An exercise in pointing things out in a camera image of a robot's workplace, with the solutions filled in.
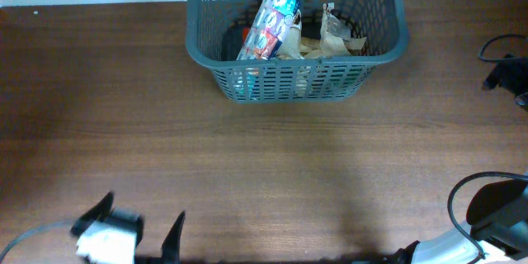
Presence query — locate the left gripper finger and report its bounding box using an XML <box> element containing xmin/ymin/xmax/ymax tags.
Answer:
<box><xmin>161</xmin><ymin>211</ymin><xmax>186</xmax><ymax>264</ymax></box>
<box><xmin>70</xmin><ymin>191</ymin><xmax>114</xmax><ymax>235</ymax></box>

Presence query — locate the grey plastic shopping basket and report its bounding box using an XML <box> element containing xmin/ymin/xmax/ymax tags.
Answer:
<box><xmin>186</xmin><ymin>0</ymin><xmax>408</xmax><ymax>103</ymax></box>

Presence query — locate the green lid spice jar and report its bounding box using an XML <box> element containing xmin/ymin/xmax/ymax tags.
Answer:
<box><xmin>330</xmin><ymin>65</ymin><xmax>362</xmax><ymax>92</ymax></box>

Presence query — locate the brown clear snack bag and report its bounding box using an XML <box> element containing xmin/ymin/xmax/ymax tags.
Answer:
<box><xmin>319</xmin><ymin>2</ymin><xmax>366</xmax><ymax>57</ymax></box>

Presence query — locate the red spaghetti package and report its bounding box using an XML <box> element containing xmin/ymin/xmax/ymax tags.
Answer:
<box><xmin>241</xmin><ymin>27</ymin><xmax>368</xmax><ymax>57</ymax></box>

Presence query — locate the Kleenex tissue multipack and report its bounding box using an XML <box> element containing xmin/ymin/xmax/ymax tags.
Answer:
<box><xmin>233</xmin><ymin>0</ymin><xmax>300</xmax><ymax>99</ymax></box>

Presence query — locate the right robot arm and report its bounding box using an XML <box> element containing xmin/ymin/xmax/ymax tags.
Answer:
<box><xmin>383</xmin><ymin>171</ymin><xmax>527</xmax><ymax>263</ymax></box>

